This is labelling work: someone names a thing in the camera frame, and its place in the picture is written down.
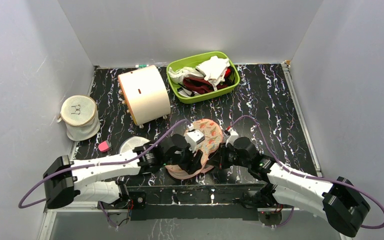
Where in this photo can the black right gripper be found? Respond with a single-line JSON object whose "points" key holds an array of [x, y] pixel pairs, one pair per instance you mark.
{"points": [[223, 154]]}

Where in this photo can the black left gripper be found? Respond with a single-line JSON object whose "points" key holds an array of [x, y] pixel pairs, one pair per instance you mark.
{"points": [[193, 163]]}

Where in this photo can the floral mesh laundry bag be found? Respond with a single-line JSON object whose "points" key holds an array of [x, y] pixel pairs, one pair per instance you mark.
{"points": [[213, 136]]}

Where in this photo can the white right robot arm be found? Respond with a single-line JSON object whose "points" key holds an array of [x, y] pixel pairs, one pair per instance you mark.
{"points": [[342, 207]]}

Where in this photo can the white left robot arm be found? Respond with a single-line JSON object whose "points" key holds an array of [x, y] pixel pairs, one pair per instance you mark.
{"points": [[67, 181]]}

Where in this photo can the white cylindrical mesh laundry bag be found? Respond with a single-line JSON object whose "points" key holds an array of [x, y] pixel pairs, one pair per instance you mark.
{"points": [[80, 115]]}

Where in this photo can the dark red garment in basket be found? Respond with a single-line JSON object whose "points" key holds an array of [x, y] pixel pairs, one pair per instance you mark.
{"points": [[192, 87]]}

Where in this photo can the cream toy washing machine drum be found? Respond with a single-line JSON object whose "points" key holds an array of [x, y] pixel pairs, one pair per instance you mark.
{"points": [[145, 95]]}

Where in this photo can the green plastic basket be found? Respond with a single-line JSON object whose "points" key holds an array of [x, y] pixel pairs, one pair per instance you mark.
{"points": [[186, 68]]}

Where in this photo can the pink and grey small block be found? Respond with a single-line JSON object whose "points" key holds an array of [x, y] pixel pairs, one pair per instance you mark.
{"points": [[104, 146]]}

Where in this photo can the white cloth in basket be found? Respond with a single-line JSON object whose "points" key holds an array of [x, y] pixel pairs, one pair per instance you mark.
{"points": [[213, 70]]}

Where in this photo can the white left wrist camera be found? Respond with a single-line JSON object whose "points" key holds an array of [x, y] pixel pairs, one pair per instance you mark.
{"points": [[193, 137]]}

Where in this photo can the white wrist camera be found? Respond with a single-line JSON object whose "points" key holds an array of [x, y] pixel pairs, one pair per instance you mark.
{"points": [[193, 137], [230, 135]]}

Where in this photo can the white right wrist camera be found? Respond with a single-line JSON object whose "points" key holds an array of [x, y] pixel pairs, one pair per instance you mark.
{"points": [[230, 135]]}

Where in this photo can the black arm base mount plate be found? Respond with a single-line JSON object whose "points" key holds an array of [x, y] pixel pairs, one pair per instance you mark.
{"points": [[221, 201]]}

